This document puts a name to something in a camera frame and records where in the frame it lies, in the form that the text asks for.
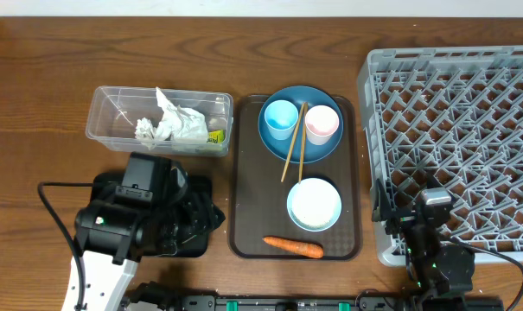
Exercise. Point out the clear plastic bin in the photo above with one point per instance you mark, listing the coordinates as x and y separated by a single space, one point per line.
116 111

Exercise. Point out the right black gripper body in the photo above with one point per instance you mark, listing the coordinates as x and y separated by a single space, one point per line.
404 218

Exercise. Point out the dark blue plate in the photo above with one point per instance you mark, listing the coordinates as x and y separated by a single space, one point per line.
297 95

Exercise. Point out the light blue cup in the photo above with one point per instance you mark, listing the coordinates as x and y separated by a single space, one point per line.
281 117

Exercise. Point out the foil snack wrapper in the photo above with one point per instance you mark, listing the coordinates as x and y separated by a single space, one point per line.
216 136

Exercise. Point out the pink cup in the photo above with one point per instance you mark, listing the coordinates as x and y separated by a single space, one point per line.
321 123

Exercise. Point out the light blue rice bowl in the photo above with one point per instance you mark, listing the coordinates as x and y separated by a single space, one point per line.
314 204

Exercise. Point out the orange carrot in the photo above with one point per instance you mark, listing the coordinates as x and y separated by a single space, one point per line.
300 248

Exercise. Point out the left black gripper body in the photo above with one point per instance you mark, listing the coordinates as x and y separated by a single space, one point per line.
183 219

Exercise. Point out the large white tissue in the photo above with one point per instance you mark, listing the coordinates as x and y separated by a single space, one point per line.
182 125

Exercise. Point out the black plastic tray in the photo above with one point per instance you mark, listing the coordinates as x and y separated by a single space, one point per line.
107 227

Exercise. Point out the grey dishwasher rack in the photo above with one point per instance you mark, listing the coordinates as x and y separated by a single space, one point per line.
455 114

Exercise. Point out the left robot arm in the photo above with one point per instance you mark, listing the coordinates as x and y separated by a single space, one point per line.
96 282

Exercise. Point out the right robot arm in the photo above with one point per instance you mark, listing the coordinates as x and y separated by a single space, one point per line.
443 272

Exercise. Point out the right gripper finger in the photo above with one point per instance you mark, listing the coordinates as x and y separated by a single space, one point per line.
432 181
382 210

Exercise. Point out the small white tissue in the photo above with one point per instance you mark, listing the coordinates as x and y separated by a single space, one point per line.
145 132

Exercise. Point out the left wooden chopstick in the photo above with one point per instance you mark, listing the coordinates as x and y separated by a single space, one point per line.
292 142

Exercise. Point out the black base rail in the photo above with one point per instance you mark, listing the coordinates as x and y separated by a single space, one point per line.
152 297

